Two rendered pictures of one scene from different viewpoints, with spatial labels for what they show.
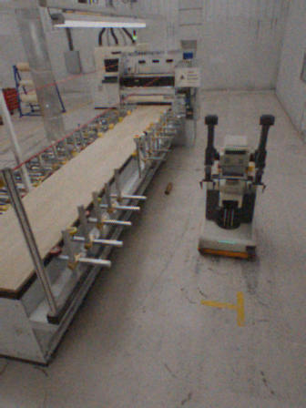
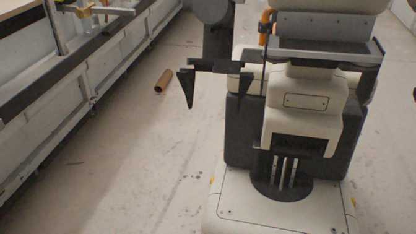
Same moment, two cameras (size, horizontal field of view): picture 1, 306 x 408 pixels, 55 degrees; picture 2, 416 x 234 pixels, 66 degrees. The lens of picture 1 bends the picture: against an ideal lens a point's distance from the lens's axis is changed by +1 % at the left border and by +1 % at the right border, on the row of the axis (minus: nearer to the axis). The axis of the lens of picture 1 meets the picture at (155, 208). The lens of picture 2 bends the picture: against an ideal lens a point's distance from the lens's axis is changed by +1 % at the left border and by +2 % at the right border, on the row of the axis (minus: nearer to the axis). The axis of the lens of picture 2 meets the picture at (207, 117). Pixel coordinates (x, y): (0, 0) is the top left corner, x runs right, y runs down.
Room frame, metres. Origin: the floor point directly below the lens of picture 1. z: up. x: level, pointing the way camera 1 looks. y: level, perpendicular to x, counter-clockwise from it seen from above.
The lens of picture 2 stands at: (1.80, -0.42, 1.33)
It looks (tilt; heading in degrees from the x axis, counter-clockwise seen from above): 35 degrees down; 356
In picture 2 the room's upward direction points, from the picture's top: straight up
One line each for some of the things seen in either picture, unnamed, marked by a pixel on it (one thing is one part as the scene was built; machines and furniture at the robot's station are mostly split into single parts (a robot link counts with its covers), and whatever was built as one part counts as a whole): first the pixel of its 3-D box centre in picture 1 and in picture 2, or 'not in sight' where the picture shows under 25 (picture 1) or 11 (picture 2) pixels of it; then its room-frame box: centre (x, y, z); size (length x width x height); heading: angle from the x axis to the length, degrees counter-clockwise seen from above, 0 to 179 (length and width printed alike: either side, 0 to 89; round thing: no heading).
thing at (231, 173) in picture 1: (232, 178); (316, 58); (2.52, -0.76, 0.99); 0.28 x 0.16 x 0.22; 74
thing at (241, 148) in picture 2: (230, 196); (290, 110); (2.88, -0.86, 0.59); 0.55 x 0.34 x 0.83; 74
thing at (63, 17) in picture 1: (112, 22); not in sight; (3.86, 0.35, 2.34); 2.40 x 0.12 x 0.08; 165
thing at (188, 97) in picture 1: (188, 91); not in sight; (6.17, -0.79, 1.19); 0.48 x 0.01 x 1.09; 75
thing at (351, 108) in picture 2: (236, 200); (314, 131); (2.62, -0.85, 0.68); 0.28 x 0.27 x 0.25; 74
